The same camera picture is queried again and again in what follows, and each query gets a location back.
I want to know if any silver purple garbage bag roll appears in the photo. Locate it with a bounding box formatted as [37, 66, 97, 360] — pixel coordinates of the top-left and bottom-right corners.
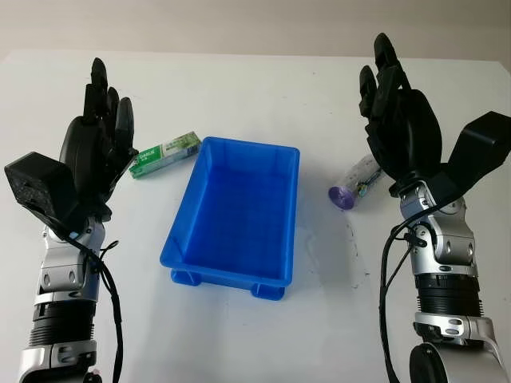
[327, 155, 384, 211]

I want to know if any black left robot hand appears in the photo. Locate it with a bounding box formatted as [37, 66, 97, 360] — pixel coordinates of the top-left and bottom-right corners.
[58, 57, 139, 220]

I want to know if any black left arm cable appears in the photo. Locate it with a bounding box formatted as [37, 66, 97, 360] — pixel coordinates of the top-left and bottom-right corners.
[51, 223, 123, 383]

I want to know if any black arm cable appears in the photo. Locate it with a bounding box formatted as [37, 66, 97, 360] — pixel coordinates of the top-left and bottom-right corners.
[377, 211, 429, 383]
[51, 223, 123, 383]

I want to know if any blue plastic tray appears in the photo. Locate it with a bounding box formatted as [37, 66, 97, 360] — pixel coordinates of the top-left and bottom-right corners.
[159, 136, 301, 301]

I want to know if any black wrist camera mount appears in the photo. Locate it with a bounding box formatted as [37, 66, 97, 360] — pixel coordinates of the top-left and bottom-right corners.
[3, 151, 81, 225]
[418, 111, 511, 209]

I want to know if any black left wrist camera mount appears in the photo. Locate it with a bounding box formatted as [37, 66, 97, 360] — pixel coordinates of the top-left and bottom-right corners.
[3, 151, 81, 225]

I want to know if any green toothpaste box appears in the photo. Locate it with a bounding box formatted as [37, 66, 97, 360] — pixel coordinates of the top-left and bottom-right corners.
[128, 131, 202, 180]

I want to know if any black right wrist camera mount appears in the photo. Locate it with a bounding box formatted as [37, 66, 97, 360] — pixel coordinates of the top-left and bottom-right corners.
[418, 111, 511, 209]

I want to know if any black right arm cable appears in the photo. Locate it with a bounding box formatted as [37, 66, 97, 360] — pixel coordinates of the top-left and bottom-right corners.
[377, 211, 429, 383]

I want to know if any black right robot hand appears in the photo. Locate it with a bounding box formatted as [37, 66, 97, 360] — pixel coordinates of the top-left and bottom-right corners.
[358, 33, 444, 196]

